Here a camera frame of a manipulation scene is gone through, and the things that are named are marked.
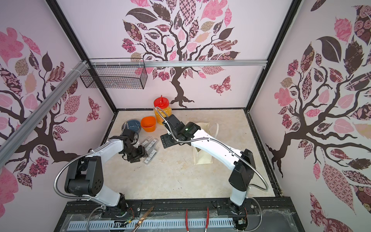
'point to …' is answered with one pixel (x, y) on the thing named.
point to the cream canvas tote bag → (201, 156)
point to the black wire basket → (115, 73)
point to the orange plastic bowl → (149, 123)
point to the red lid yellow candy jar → (163, 108)
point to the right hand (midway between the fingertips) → (167, 138)
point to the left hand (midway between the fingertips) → (144, 160)
